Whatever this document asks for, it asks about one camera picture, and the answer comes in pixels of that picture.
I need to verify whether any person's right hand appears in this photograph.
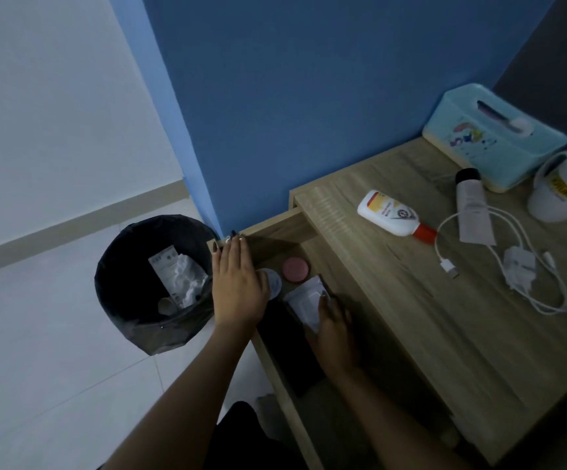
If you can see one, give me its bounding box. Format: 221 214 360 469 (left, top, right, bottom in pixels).
307 294 363 380

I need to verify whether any person's left hand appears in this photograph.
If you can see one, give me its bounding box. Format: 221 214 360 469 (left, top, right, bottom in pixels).
211 231 271 334

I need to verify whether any white paper packet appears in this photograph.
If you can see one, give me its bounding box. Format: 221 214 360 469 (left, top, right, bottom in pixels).
283 275 332 334

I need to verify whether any person's left forearm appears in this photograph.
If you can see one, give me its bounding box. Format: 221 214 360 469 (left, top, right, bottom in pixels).
101 324 260 470

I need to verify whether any person's right forearm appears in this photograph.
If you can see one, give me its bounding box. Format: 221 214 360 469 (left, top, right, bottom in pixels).
330 367 473 470

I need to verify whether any white round container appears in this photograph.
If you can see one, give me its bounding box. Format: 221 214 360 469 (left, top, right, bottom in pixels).
259 268 283 300

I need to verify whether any crumpled white tissue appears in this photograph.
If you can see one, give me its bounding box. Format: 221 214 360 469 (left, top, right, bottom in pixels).
172 254 210 309

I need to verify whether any pink round jar lid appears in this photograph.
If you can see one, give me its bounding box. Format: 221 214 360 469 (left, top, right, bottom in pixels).
283 257 310 283

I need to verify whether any wooden drawer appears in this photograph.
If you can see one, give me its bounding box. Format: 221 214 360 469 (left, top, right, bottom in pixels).
207 206 461 470

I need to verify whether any white printed carton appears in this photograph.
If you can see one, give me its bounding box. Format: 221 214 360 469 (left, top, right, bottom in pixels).
148 245 187 309

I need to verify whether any black flat box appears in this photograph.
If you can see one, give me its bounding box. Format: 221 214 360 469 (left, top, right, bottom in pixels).
256 298 326 398

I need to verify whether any black trash bin with bag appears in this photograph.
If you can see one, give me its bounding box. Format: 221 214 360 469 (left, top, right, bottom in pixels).
94 214 220 357

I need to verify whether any wooden bedside table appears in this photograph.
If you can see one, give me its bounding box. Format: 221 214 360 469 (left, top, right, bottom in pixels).
288 137 567 465

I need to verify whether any white bottle with red cap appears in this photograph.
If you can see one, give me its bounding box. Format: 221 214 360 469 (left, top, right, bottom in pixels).
357 190 437 245

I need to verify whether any person's black clothing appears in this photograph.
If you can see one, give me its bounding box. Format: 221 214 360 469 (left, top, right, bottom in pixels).
204 401 309 470

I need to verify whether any white tube with black cap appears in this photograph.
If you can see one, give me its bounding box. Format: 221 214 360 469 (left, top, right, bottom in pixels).
455 167 496 246

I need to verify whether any white charger adapter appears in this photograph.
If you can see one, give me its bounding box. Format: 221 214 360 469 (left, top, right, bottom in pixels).
503 245 536 292

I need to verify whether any teal plastic tissue box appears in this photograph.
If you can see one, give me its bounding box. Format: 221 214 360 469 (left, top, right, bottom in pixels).
422 83 567 194

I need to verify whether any white charging cable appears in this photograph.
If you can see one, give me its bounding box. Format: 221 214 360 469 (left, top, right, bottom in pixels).
433 206 567 316

